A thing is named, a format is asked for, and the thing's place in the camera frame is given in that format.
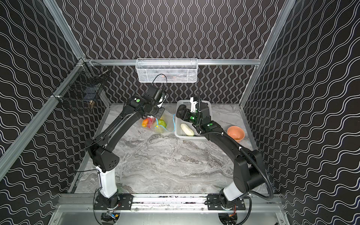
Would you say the clear zip top bag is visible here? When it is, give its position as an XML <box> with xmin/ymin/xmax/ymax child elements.
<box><xmin>141</xmin><ymin>110</ymin><xmax>175</xmax><ymax>134</ymax></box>

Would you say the black avocado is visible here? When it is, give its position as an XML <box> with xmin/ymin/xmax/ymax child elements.
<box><xmin>177</xmin><ymin>104</ymin><xmax>187</xmax><ymax>114</ymax></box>

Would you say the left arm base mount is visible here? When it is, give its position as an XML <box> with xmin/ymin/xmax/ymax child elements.
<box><xmin>93</xmin><ymin>193</ymin><xmax>134</xmax><ymax>210</ymax></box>

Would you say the white daikon radish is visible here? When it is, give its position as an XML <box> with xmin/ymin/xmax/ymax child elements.
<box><xmin>181</xmin><ymin>123</ymin><xmax>195</xmax><ymax>137</ymax></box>

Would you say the orange ceramic bowl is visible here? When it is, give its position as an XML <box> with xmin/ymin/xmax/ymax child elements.
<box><xmin>227</xmin><ymin>126</ymin><xmax>245</xmax><ymax>142</ymax></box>

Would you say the red apple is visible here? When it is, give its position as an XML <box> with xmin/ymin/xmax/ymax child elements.
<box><xmin>147</xmin><ymin>117</ymin><xmax>156</xmax><ymax>128</ymax></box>

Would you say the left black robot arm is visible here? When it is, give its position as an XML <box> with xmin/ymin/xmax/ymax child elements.
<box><xmin>85</xmin><ymin>85</ymin><xmax>167</xmax><ymax>208</ymax></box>

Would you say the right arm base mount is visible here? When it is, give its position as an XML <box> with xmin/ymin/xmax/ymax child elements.
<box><xmin>204</xmin><ymin>194</ymin><xmax>246</xmax><ymax>211</ymax></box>

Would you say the green cabbage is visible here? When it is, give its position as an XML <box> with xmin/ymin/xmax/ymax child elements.
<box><xmin>154</xmin><ymin>119</ymin><xmax>167</xmax><ymax>133</ymax></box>

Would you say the white mesh wall basket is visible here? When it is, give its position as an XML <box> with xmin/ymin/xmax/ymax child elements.
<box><xmin>136</xmin><ymin>58</ymin><xmax>199</xmax><ymax>83</ymax></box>

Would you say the white plastic basket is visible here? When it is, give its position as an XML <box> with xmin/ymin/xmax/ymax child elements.
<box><xmin>174</xmin><ymin>99</ymin><xmax>207</xmax><ymax>141</ymax></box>

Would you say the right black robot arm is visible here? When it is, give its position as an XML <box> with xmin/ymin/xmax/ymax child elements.
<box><xmin>176</xmin><ymin>102</ymin><xmax>274</xmax><ymax>203</ymax></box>

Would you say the red yellow mango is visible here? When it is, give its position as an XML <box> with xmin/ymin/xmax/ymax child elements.
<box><xmin>142</xmin><ymin>118</ymin><xmax>149</xmax><ymax>128</ymax></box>

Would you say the aluminium front rail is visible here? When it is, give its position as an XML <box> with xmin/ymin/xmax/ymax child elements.
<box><xmin>56</xmin><ymin>193</ymin><xmax>285</xmax><ymax>213</ymax></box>

